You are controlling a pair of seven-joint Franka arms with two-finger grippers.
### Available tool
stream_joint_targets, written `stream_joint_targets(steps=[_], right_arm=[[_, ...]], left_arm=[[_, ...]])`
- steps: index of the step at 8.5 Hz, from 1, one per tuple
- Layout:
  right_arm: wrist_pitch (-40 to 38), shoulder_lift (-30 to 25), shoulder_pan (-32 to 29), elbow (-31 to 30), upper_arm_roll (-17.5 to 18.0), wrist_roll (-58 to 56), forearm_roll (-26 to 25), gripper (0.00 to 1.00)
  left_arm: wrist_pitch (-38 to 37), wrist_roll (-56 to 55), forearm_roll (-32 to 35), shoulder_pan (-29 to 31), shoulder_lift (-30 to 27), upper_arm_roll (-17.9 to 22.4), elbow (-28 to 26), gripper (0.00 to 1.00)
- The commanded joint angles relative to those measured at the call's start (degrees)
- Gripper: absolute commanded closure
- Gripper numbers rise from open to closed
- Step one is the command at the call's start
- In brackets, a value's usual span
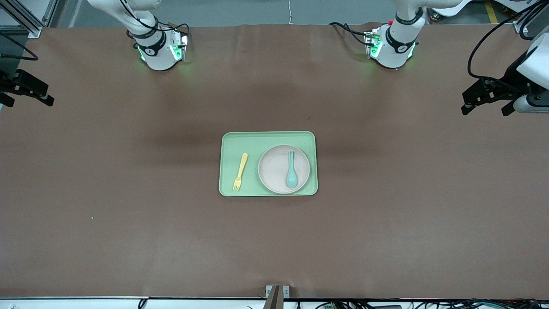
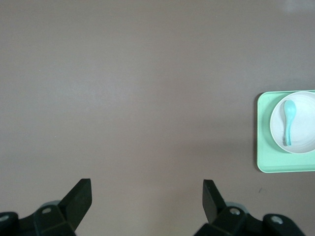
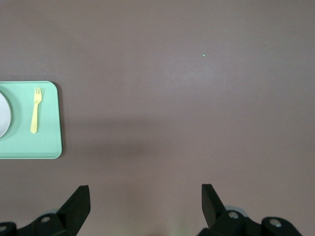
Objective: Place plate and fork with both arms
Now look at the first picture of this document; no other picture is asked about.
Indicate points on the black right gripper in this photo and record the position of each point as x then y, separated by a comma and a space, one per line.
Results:
9, 81

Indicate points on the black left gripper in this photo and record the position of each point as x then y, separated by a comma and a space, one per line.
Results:
509, 81

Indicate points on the round off-white speckled plate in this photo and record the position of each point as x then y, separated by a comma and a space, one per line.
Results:
272, 169

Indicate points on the pale yellow plastic fork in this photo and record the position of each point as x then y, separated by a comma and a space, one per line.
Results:
242, 165

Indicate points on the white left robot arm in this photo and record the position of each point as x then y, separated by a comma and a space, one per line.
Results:
396, 47

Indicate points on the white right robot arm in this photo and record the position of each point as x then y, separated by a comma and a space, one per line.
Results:
156, 53

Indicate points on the table cover sheet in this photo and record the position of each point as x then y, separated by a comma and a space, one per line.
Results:
128, 171

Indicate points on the light blue plastic spoon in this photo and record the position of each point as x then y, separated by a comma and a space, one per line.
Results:
291, 178

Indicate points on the mint green plastic tray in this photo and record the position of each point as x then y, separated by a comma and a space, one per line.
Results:
231, 146

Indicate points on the aluminium frame profile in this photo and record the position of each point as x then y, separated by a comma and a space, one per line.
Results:
30, 23

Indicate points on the grey metal mount bracket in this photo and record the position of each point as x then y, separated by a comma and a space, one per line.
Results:
276, 294

